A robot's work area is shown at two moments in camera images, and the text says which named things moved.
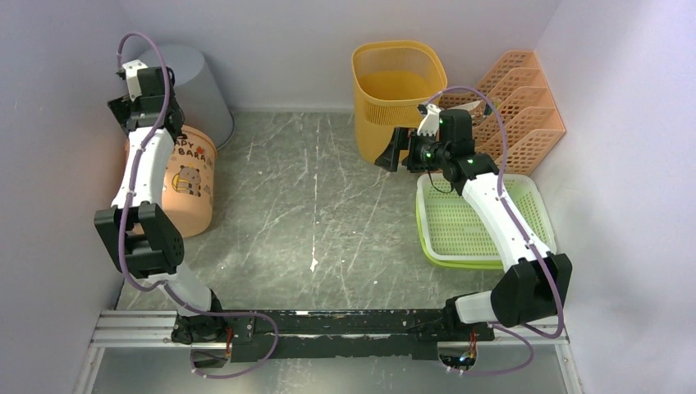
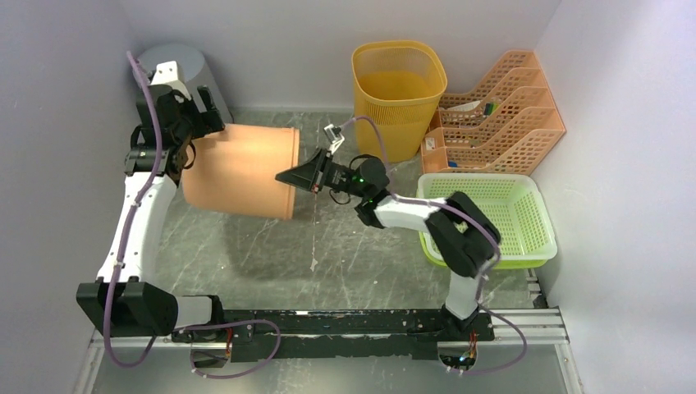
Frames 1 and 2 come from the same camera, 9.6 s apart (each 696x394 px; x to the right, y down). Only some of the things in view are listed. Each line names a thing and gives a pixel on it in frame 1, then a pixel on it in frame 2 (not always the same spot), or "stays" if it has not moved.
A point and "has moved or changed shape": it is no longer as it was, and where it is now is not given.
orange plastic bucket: (189, 180) has moved or changed shape
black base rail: (393, 335) stays
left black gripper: (125, 108) → (203, 125)
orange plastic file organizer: (515, 118) stays
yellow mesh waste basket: (391, 79) stays
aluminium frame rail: (130, 327) stays
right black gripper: (388, 159) → (303, 176)
